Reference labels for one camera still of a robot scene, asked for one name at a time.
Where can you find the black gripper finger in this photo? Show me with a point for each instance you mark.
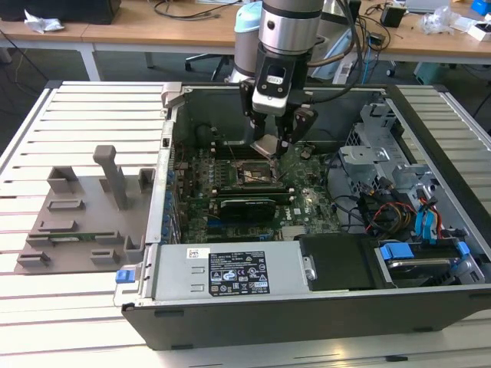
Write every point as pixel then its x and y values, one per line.
pixel 305 122
pixel 247 99

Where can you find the silver CPU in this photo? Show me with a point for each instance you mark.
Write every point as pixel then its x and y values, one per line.
pixel 265 145

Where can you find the thin metal locking lever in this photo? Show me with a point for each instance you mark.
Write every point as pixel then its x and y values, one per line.
pixel 230 150

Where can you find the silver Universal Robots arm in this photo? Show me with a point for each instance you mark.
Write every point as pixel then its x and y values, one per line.
pixel 287 27

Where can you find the CPU socket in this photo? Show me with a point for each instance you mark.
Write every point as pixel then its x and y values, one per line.
pixel 253 176

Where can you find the round coin battery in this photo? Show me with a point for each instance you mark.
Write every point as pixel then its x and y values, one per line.
pixel 305 154

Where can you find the white power strip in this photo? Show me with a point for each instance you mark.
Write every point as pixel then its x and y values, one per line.
pixel 344 73

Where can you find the black RAM slot row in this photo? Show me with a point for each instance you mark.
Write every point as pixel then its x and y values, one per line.
pixel 253 191
pixel 243 152

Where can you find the black office chair base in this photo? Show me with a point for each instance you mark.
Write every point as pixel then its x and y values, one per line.
pixel 199 58

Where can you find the silver metal drive cage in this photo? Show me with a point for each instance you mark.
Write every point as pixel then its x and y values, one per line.
pixel 362 158

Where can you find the green motherboard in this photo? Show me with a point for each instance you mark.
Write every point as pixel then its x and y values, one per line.
pixel 310 199

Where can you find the grey case latch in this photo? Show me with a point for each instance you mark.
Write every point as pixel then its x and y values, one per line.
pixel 170 92

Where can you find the black power adapter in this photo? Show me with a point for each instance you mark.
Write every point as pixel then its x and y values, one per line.
pixel 376 39

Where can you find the black graphics card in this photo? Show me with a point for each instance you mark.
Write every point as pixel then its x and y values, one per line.
pixel 247 211

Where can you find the silver chipset heatsink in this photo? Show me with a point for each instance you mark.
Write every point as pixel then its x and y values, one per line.
pixel 294 233

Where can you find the small black box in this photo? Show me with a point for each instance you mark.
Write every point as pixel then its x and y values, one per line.
pixel 392 16

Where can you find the teal box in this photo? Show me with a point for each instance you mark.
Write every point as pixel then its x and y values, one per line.
pixel 427 73

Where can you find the black plastic shroud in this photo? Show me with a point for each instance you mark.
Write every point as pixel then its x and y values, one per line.
pixel 337 264

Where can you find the grey laptop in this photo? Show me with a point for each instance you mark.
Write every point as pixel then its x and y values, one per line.
pixel 426 4

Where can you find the clear plastic bag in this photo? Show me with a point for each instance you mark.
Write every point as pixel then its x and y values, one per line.
pixel 437 21

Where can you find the hard disk in blue carrier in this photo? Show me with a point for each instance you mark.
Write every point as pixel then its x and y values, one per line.
pixel 397 252

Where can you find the white cardboard box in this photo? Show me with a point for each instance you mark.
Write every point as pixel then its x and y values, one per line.
pixel 479 32

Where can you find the silver power supply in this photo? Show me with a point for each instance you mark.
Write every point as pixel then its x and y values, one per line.
pixel 172 276

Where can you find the grey parts rack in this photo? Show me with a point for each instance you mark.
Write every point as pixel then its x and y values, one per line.
pixel 96 218

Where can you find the large black box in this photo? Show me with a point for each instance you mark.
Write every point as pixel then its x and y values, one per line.
pixel 76 9

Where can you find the blue box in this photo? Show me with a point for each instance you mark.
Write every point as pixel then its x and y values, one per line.
pixel 481 7

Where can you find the black open PC case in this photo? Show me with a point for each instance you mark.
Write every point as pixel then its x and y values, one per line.
pixel 307 326

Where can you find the blue case latch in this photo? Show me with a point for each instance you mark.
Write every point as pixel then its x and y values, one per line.
pixel 124 276

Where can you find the crumpled white paper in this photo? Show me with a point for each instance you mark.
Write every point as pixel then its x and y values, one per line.
pixel 42 23

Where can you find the green RAM stick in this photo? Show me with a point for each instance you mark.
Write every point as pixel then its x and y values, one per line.
pixel 73 238

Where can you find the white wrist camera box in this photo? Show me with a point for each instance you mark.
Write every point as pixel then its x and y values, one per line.
pixel 268 103

